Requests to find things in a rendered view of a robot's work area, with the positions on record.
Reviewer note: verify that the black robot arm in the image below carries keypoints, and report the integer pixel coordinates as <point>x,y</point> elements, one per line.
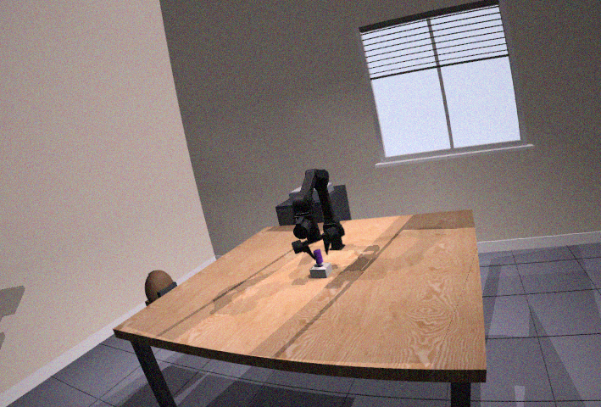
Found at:
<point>303,201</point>

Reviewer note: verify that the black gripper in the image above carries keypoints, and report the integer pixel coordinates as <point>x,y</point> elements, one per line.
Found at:
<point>313,237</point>

